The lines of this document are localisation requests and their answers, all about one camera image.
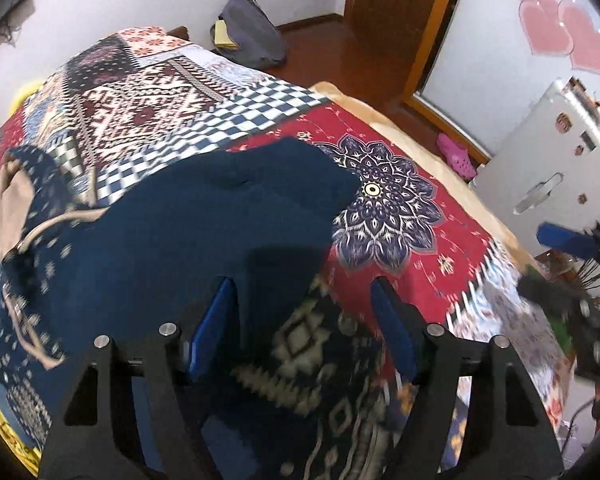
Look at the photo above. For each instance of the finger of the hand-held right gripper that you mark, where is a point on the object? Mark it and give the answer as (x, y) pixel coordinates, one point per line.
(545, 289)
(565, 240)

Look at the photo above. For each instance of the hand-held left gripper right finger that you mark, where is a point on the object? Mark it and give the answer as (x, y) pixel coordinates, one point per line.
(392, 332)

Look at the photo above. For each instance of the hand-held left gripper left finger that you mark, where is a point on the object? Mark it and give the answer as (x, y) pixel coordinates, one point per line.
(211, 332)

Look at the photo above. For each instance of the navy patterned garment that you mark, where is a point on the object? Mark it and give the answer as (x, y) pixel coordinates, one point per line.
(180, 220)

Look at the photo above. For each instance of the fridge magnet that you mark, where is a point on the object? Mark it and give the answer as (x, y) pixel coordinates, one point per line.
(581, 199)
(563, 123)

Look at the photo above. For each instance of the white refrigerator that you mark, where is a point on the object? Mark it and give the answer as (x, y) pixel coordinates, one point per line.
(535, 160)

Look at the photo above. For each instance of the pink slipper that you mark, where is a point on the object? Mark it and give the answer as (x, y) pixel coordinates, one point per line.
(457, 156)

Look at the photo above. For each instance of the pink heart sticker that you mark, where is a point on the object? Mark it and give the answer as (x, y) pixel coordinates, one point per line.
(592, 42)
(545, 27)

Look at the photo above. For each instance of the frosted glass sliding door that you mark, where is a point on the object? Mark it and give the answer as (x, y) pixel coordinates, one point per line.
(490, 50)

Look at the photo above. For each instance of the yellow cartoon blanket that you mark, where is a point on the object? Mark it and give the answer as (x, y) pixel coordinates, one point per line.
(0, 435)

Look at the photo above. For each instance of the patchwork print bed cover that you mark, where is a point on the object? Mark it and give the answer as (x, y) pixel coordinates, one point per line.
(155, 95)

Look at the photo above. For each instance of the yellow packet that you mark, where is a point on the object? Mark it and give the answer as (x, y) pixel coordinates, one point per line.
(225, 35)

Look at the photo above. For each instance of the grey bag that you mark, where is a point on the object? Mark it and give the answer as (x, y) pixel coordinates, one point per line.
(255, 30)

